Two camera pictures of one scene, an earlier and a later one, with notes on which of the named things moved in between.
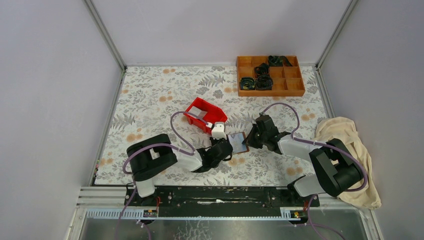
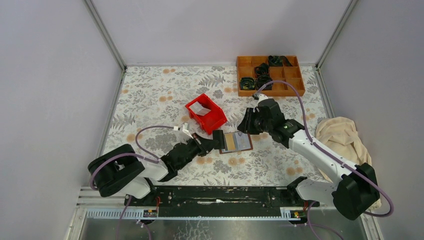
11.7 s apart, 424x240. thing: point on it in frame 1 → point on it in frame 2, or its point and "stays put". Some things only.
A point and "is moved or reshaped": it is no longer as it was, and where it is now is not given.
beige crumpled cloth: x=344 y=130 stays put
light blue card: x=236 y=140 is moved or reshaped
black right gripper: x=249 y=141 → x=246 y=125
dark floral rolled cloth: x=247 y=83 stays put
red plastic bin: x=214 y=114 is moved or reshaped
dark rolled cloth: x=264 y=83 stays put
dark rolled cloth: x=263 y=69 stays put
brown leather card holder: x=236 y=140 stays put
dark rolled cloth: x=278 y=61 stays put
